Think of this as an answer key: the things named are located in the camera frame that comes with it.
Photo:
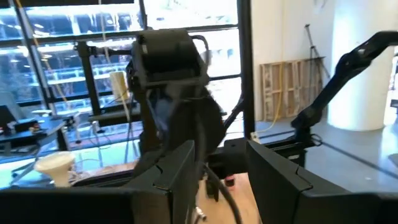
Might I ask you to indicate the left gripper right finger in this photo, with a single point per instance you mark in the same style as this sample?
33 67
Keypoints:
273 180

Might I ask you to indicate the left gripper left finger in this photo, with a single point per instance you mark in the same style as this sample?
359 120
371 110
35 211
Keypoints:
174 174

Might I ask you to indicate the white power strip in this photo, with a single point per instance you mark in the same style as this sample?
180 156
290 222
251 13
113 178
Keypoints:
255 136

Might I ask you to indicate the black paintbrush silver ferrule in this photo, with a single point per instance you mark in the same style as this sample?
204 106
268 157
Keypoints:
200 214

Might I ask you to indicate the wooden pallet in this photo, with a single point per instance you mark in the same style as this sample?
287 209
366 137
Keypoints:
267 93

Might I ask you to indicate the black pole stand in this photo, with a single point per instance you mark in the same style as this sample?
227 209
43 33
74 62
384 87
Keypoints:
90 87

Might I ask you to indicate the white mushroom table lamp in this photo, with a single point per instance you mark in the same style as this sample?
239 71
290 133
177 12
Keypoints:
56 165

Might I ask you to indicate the dark cluttered desk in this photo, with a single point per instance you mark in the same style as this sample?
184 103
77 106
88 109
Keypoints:
31 133

